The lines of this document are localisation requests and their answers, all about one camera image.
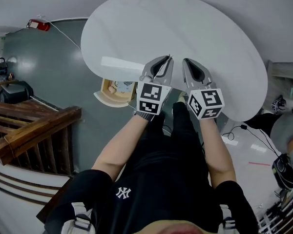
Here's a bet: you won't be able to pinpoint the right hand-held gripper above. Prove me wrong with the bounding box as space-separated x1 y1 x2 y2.
182 58 225 120

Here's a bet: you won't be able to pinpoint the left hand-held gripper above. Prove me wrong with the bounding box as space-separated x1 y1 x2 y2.
133 55 175 116

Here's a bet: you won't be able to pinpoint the large wooden drawer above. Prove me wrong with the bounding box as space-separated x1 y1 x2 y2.
93 78 137 108

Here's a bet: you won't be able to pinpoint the person's right forearm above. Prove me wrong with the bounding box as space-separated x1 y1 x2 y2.
199 117 236 189

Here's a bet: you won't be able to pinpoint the person's left forearm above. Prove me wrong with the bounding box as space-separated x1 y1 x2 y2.
91 116 152 181

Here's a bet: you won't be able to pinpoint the dark wrist watch band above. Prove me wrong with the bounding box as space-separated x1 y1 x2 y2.
133 111 155 122

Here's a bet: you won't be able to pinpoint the white kidney-shaped table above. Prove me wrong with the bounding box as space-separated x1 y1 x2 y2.
80 0 269 123

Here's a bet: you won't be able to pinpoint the person's black trousers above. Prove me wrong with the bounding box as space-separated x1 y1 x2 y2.
146 101 206 170

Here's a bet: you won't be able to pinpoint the grey wooden cabinet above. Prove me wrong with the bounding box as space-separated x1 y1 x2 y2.
266 59 293 107

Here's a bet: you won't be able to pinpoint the red floor tape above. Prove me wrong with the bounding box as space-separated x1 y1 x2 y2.
248 161 271 167

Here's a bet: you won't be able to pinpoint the person's black t-shirt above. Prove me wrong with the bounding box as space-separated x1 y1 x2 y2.
36 155 259 234

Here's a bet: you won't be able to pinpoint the red fire extinguisher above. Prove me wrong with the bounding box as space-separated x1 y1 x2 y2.
26 19 51 31

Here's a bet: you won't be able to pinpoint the brown wooden stair railing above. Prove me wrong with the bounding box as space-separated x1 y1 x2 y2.
0 100 83 177

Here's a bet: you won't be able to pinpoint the black hard case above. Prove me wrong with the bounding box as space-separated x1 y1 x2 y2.
0 80 35 104

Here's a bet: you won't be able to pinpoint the person's chin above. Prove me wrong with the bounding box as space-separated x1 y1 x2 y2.
141 219 210 234

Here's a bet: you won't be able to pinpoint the white storage rack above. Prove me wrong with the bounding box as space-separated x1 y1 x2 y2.
256 184 293 234

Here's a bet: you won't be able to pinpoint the white stair steps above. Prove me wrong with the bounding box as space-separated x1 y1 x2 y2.
0 158 71 234

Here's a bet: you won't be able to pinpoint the black cable with adapter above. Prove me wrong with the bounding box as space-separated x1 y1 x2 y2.
221 123 281 156

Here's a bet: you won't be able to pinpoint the white floor cable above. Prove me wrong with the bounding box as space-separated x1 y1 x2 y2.
38 14 137 110

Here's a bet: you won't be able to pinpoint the grey backpack strap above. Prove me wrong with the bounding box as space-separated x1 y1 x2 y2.
61 202 96 234
219 203 237 234

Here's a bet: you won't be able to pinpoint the black hose machine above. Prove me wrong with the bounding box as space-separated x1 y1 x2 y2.
0 57 8 77

